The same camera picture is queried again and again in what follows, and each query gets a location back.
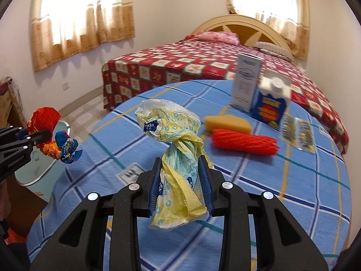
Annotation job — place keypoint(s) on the red foam net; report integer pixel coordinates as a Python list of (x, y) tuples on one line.
[(242, 142)]

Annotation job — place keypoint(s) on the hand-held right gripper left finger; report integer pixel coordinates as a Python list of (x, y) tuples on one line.
[(155, 180)]

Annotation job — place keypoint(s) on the blue carton with white cap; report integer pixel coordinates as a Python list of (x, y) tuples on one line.
[(269, 110)]

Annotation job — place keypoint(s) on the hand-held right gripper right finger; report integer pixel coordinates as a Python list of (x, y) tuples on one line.
[(206, 183)]

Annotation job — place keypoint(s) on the light blue bucket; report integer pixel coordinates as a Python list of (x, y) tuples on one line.
[(36, 170)]

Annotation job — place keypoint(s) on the pink pillow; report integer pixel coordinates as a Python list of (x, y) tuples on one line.
[(217, 37)]

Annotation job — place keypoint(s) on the blue plaid sheet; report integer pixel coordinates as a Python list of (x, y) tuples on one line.
[(253, 180)]

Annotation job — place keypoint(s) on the red plastic bag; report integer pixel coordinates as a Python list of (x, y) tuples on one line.
[(15, 235)]

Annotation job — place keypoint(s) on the cream wooden headboard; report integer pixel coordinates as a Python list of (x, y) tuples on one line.
[(248, 24)]

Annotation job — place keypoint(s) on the narrow beige curtain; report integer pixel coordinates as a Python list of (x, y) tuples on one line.
[(299, 34)]

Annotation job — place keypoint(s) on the yellow green plastic bag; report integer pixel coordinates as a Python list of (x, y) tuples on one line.
[(180, 158)]

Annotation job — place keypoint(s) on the wooden cabinet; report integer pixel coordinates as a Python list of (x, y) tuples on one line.
[(22, 196)]

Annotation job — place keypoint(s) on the white wall socket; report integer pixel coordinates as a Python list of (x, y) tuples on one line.
[(65, 86)]

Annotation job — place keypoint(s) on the blue foil wrapper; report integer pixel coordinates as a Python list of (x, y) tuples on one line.
[(69, 146)]

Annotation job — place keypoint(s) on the red foil wrapper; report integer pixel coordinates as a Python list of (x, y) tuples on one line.
[(43, 117)]

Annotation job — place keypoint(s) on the clear printed sachet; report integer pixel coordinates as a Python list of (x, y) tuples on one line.
[(304, 137), (289, 128)]

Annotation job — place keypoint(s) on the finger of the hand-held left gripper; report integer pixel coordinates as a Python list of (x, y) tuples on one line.
[(19, 148), (25, 135)]

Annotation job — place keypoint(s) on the wide beige curtain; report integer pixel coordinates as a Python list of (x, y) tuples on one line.
[(84, 42)]

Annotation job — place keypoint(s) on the orange foil wrapper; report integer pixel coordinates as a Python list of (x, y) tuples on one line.
[(50, 151)]

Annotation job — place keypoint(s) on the yellow sponge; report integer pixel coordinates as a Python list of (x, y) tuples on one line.
[(228, 124)]

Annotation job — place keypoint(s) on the white carton box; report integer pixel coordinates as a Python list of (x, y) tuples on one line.
[(245, 84)]

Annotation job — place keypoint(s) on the red patterned bedspread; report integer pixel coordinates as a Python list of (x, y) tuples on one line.
[(169, 65)]

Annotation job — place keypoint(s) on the maroon cloth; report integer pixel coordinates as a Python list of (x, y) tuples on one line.
[(4, 84)]

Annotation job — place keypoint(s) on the checked pillow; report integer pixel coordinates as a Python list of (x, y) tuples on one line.
[(275, 50)]

